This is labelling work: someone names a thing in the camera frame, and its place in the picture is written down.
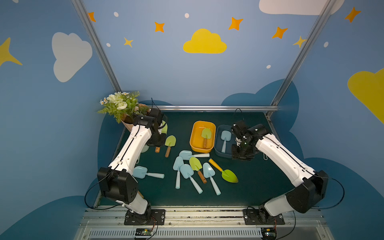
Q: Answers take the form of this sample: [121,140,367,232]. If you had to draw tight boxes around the green shovel wooden handle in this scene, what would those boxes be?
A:
[155,121,168,153]
[165,135,177,158]
[201,128,212,149]
[189,157,207,184]

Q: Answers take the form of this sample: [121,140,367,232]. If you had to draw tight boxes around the blue shovel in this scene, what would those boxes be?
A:
[173,156,184,190]
[203,163,221,196]
[133,166,165,179]
[180,164,203,194]
[221,131,232,153]

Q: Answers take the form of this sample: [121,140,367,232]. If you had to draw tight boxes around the yellow storage box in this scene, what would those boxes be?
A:
[190,121,216,153]

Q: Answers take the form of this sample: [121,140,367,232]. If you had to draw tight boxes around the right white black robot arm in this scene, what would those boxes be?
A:
[231,121,328,223]

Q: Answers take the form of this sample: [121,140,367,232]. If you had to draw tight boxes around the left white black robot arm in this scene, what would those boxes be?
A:
[97,108,166,216]

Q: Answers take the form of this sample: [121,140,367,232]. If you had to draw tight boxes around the green dustpan brush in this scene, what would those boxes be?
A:
[136,145,149,164]

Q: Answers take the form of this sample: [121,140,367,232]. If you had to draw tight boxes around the blue shovel lying sideways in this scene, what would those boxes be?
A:
[179,150,210,161]

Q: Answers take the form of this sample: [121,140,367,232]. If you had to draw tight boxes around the terracotta pot with flowers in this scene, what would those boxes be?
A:
[97,92,151,132]

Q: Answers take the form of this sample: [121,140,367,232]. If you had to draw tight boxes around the right controller board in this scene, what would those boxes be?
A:
[261,228,277,240]

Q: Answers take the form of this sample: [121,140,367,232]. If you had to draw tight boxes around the controller board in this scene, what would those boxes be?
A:
[135,229,154,238]
[261,228,277,240]

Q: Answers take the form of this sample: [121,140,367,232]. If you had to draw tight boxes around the left controller board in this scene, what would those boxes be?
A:
[135,229,154,238]

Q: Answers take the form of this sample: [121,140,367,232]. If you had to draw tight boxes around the green shovel wooden handle back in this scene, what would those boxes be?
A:
[165,135,177,158]

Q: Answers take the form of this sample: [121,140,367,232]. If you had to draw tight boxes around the green trowel yellow handle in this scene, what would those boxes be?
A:
[209,159,239,183]

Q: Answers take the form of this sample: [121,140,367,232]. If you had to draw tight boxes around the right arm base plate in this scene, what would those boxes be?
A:
[243,207,285,225]

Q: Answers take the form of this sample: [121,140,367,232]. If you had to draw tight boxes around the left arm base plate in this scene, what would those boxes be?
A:
[124,209,166,226]

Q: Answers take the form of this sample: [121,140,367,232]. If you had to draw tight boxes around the aluminium front rail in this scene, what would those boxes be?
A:
[74,206,334,240]

